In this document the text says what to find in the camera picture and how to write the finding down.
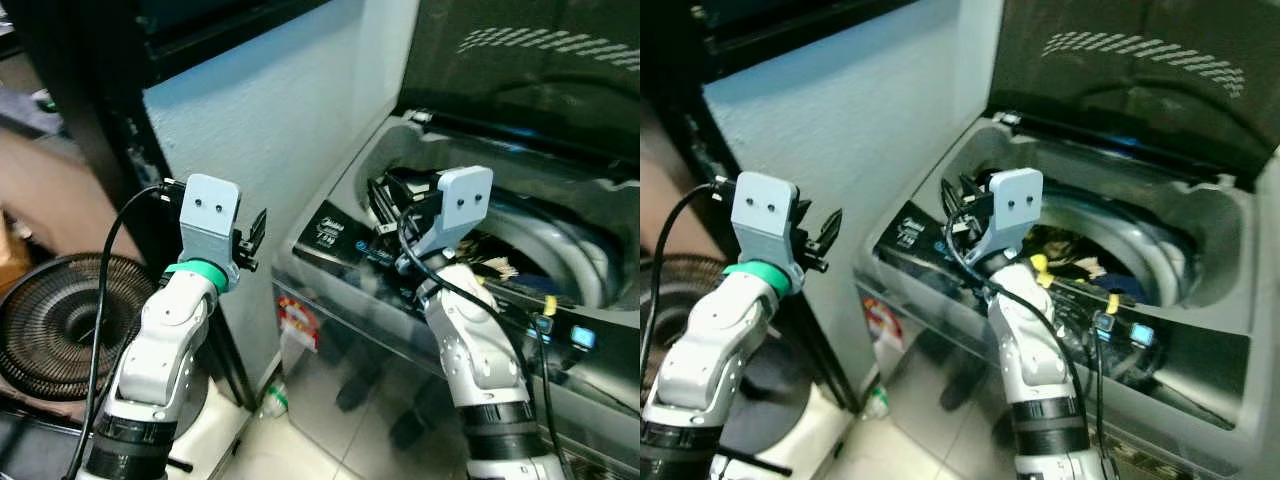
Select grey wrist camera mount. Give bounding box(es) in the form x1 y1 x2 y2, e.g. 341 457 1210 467
178 174 243 271
965 168 1044 266
730 172 798 269
395 165 494 273

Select black shelf frame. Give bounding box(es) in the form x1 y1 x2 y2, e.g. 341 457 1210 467
640 0 916 406
0 0 336 411

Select brown sofa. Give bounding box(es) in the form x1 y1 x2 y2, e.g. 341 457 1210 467
640 100 703 263
0 130 116 261

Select steel washer drum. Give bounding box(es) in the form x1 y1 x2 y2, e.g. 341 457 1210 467
478 188 619 313
1035 183 1203 309

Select white appliance base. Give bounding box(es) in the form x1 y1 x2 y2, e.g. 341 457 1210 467
710 380 861 480
165 375 256 480

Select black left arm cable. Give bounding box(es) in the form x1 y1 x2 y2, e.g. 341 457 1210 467
62 180 186 480
648 182 736 401

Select grey top-loading washing machine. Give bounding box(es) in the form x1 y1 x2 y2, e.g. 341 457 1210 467
270 105 641 480
853 110 1280 480

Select dark patterned clothes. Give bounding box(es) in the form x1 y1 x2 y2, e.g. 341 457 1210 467
1020 225 1153 303
468 235 549 289

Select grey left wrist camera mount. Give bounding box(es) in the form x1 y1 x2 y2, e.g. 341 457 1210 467
178 174 243 271
730 172 798 269

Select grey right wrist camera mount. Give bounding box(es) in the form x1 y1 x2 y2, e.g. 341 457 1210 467
395 165 494 273
965 168 1044 266

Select black round fan grille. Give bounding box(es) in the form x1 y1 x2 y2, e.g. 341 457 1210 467
0 253 158 403
640 255 738 353

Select dark glass washer lid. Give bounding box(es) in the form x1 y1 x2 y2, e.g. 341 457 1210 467
985 0 1280 186
395 0 641 136

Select red round sticker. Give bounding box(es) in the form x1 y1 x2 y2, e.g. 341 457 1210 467
863 297 904 348
277 295 321 351

